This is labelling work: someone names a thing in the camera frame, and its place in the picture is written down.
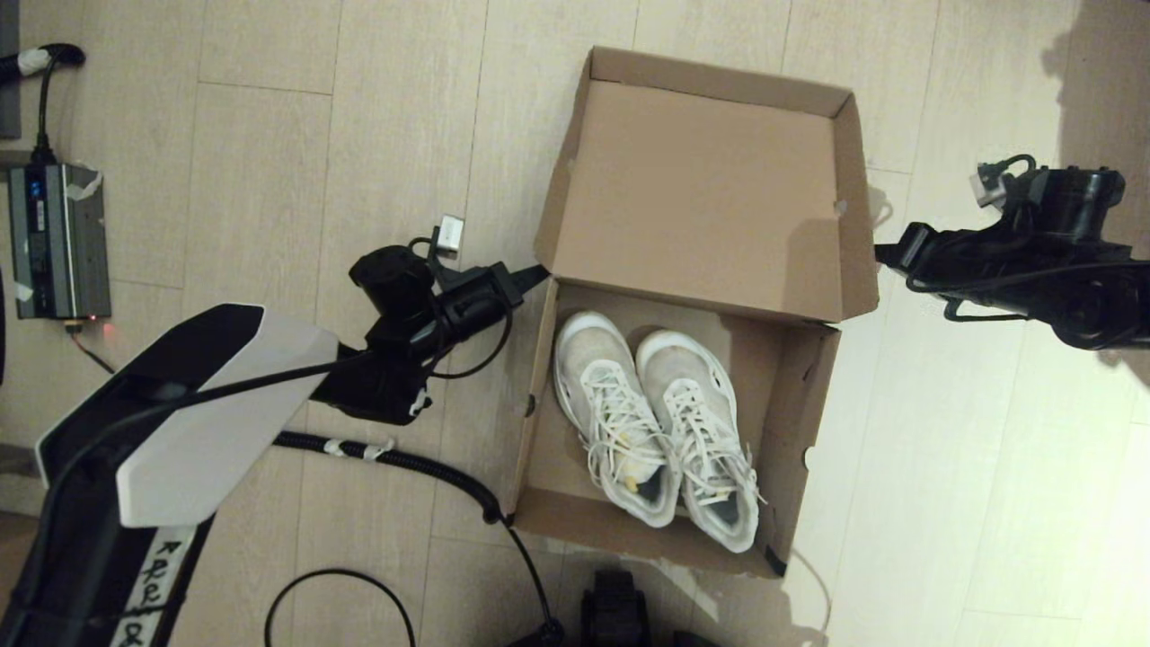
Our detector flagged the white mesh sneaker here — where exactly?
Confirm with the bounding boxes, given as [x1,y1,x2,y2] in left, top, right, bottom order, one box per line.
[634,329,766,554]
[553,311,681,528]

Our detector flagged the brown cardboard shoe box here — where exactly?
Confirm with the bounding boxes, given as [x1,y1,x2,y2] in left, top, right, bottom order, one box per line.
[501,47,880,579]

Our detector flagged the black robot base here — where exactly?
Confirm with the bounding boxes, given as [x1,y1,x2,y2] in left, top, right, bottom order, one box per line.
[512,570,720,647]

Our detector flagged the grey power supply unit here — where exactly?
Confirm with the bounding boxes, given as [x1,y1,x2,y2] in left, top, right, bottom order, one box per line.
[7,164,113,322]

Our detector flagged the dark grey panel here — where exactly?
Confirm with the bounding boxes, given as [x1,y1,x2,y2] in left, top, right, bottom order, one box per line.
[0,0,23,140]

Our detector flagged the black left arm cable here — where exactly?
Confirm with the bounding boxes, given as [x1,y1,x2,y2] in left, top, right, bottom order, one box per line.
[409,235,516,380]

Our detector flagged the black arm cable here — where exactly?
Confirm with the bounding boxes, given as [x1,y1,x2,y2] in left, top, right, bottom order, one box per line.
[409,235,516,380]
[906,155,1150,323]

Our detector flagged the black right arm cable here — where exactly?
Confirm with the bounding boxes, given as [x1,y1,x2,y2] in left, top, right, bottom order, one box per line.
[906,155,1150,323]

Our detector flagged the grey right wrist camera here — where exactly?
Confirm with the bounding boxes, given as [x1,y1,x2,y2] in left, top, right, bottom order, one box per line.
[969,162,1012,209]

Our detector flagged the black corrugated cable conduit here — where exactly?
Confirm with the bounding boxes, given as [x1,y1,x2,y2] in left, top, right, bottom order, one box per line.
[270,430,565,646]

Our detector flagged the thin black looped cable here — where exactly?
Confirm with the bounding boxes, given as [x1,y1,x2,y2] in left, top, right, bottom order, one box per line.
[264,570,418,647]

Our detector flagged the thin red black wire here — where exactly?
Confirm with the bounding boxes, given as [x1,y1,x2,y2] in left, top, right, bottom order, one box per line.
[70,323,118,375]

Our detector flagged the black taped power cable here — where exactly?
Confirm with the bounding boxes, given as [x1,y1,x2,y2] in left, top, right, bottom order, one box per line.
[0,45,88,167]

